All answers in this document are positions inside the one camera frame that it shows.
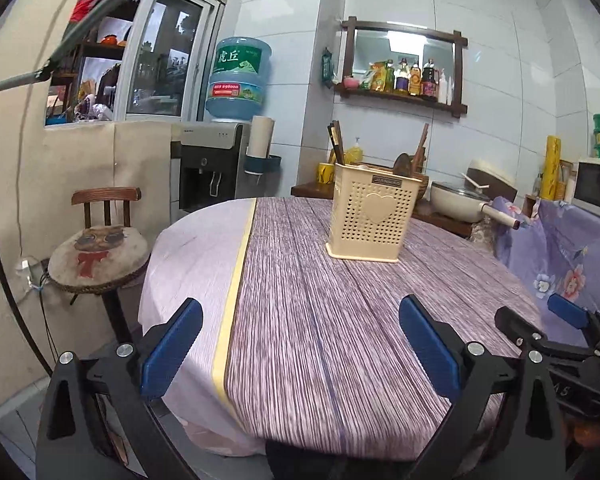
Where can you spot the paper towel roll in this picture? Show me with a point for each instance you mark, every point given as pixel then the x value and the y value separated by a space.
pixel 260 135

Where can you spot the yellow label sauce bottle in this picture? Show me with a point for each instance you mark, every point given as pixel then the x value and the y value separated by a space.
pixel 415 82

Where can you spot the cream plastic utensil holder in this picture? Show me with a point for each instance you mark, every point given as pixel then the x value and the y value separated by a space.
pixel 370 232

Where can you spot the green glass bottle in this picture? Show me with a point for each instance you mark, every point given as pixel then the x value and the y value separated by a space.
pixel 389 77

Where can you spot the beige fabric panel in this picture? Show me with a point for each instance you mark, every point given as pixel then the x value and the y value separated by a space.
pixel 80 160

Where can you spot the purple label sauce bottle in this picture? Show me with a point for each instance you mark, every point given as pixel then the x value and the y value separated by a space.
pixel 402 80

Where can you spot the green hanging ornament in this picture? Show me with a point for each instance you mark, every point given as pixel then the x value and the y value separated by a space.
pixel 327 67

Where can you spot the black arc phone stand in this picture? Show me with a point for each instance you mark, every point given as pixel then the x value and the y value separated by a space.
pixel 20 80

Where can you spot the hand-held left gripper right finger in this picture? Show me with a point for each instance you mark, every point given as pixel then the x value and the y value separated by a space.
pixel 430 350

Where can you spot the grey water dispenser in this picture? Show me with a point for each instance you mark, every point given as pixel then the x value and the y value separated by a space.
pixel 205 170

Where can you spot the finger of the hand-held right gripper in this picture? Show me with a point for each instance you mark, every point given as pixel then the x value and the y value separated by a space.
pixel 567 307
pixel 530 335

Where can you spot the white power strip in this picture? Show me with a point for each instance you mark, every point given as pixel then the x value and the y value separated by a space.
pixel 30 272

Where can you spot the yellow soap dispenser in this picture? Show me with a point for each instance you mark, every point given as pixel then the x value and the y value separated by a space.
pixel 356 152

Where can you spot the yellow seasoning packet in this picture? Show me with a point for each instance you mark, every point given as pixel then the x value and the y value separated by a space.
pixel 378 77

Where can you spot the dark blue roll holder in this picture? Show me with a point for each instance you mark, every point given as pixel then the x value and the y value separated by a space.
pixel 262 164

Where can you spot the wooden framed mirror shelf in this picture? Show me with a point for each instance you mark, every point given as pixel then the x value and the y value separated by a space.
pixel 400 99

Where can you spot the woven brown wash basin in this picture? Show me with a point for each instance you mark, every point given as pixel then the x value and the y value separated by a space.
pixel 425 187

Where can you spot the yellow wrap roll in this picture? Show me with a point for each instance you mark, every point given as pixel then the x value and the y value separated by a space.
pixel 551 170

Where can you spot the white microwave oven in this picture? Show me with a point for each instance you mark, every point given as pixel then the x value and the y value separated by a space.
pixel 592 185

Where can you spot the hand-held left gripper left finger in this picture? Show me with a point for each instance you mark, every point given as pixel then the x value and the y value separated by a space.
pixel 172 350

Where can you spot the wooden spoon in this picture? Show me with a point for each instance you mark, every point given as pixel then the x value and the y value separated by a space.
pixel 403 165

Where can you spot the purple striped tablecloth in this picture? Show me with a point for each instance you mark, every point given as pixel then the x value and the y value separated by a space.
pixel 330 310

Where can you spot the dark soy sauce bottle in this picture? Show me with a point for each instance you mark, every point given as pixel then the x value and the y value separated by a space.
pixel 430 85

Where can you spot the light brown wooden chopstick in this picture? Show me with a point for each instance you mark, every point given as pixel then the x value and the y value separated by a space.
pixel 423 145
pixel 420 152

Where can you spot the cream rice cooker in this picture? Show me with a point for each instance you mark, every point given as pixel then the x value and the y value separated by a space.
pixel 495 175

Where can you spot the white plastic bottle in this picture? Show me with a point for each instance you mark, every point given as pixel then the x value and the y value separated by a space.
pixel 445 90

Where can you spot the person's jeans leg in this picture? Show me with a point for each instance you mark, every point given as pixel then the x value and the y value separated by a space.
pixel 305 465

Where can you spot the wooden chair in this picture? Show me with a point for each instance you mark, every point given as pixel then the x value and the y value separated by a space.
pixel 105 195

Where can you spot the yellow tape strip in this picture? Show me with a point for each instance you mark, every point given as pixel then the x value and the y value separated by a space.
pixel 235 285

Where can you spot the cream frying pan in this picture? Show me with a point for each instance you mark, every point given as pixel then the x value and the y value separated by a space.
pixel 455 205

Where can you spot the blue water bottle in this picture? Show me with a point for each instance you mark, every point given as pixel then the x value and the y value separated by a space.
pixel 239 80

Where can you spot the pale lilac tablecloth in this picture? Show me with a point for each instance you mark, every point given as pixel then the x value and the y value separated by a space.
pixel 195 260

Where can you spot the yellow cup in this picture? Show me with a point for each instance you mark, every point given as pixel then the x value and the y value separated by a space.
pixel 326 173

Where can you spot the aluminium window frame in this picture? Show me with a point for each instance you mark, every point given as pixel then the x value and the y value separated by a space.
pixel 165 60

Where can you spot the pink bowl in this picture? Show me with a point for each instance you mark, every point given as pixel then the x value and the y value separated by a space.
pixel 350 83

